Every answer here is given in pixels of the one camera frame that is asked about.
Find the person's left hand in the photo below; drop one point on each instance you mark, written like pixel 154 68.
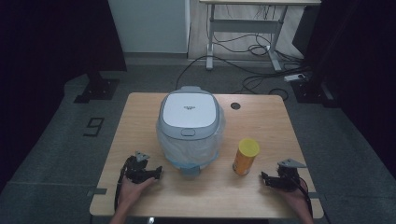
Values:
pixel 129 194

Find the black stand base plate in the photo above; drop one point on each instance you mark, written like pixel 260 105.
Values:
pixel 98 90
pixel 313 93

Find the clear plastic bin liner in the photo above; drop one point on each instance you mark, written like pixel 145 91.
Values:
pixel 190 151

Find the white partition panel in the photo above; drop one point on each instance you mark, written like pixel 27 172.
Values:
pixel 149 25

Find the dark curtain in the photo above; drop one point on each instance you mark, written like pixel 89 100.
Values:
pixel 46 46
pixel 358 62

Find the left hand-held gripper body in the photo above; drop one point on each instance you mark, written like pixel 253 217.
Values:
pixel 135 169

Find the person's right hand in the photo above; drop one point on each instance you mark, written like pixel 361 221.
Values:
pixel 299 200

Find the white metal frame desk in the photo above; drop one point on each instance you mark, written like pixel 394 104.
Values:
pixel 246 25

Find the black tape floor number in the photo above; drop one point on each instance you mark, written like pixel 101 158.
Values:
pixel 93 127

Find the grey tape strip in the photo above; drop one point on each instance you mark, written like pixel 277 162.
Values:
pixel 99 191
pixel 313 195

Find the white power strip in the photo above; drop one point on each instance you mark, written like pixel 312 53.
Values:
pixel 294 77

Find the white rice cooker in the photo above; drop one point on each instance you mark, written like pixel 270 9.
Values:
pixel 190 112

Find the yellow lidded orange canister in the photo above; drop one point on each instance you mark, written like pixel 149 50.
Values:
pixel 246 157

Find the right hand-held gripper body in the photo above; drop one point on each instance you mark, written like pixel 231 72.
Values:
pixel 289 179

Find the dark round table grommet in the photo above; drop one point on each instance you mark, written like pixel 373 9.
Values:
pixel 235 106

